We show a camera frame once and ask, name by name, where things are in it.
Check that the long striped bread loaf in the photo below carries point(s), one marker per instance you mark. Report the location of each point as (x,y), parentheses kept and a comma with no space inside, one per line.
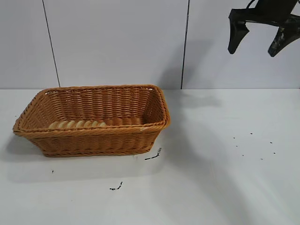
(77,124)

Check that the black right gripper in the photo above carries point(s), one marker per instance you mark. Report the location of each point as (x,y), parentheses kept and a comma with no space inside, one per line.
(269,12)

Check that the brown woven wicker basket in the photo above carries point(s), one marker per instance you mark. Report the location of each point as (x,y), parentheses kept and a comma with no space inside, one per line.
(93,140)

